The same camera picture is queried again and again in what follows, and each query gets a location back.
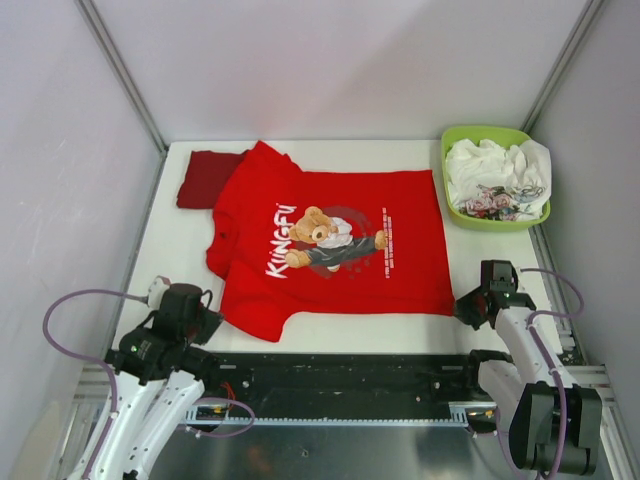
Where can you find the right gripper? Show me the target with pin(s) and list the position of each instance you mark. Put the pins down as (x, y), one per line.
(463, 312)

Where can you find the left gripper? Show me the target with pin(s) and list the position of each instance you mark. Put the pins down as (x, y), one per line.
(212, 322)

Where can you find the bright red kungfu t-shirt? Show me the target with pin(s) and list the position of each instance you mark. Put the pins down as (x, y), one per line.
(289, 241)

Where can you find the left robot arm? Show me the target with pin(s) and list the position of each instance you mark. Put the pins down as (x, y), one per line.
(136, 422)

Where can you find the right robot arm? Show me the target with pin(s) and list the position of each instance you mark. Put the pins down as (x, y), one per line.
(546, 421)

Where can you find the white printed t-shirt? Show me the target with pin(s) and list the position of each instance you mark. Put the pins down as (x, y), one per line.
(489, 182)

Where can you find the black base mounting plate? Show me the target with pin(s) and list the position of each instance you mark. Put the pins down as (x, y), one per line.
(287, 384)

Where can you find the green plastic basket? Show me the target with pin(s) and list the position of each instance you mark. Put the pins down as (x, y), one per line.
(503, 136)

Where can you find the folded dark red shirt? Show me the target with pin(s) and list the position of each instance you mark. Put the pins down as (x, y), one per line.
(205, 178)

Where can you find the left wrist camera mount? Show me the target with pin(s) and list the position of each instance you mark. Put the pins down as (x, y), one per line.
(156, 291)

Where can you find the white cable duct rail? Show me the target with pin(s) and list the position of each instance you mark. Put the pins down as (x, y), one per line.
(452, 414)

